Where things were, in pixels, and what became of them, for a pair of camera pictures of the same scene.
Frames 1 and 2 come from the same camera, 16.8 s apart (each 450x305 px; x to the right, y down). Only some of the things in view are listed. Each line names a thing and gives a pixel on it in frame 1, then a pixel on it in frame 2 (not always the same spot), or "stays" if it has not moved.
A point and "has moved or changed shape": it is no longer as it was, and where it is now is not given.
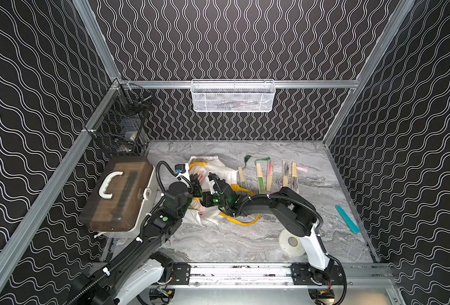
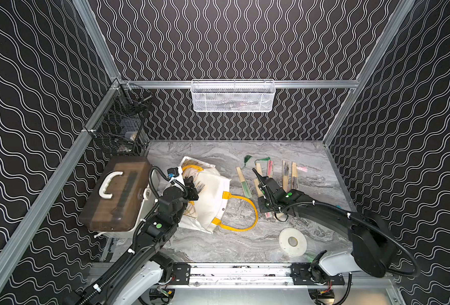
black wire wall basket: [116, 128] stays
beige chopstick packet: [285, 173] stays
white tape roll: [291, 244] stays
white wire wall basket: [233, 95] stays
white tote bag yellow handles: [201, 167] has moved or changed shape
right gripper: [205, 198] -> [260, 203]
